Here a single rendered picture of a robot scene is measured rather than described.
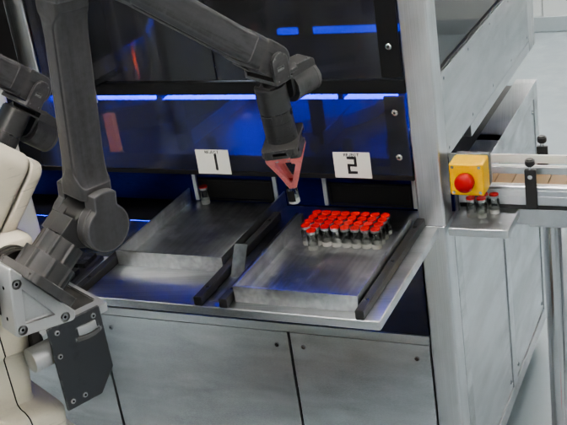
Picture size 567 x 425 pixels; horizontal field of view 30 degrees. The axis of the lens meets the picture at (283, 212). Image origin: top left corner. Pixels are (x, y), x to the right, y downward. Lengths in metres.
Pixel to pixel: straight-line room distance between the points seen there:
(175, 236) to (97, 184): 0.82
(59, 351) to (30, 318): 0.19
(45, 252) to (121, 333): 1.22
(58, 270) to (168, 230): 0.87
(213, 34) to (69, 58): 0.27
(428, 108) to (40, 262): 0.92
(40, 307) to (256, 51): 0.55
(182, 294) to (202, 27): 0.67
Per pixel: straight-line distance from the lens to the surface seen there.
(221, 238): 2.37
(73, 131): 1.58
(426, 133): 2.21
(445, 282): 2.35
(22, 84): 2.02
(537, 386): 3.33
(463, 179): 2.19
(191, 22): 1.68
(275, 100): 1.84
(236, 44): 1.75
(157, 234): 2.46
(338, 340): 2.52
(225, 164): 2.42
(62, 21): 1.53
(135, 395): 2.92
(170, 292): 2.18
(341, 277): 2.12
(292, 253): 2.25
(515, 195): 2.33
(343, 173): 2.30
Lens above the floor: 1.86
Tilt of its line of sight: 24 degrees down
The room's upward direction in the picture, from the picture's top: 9 degrees counter-clockwise
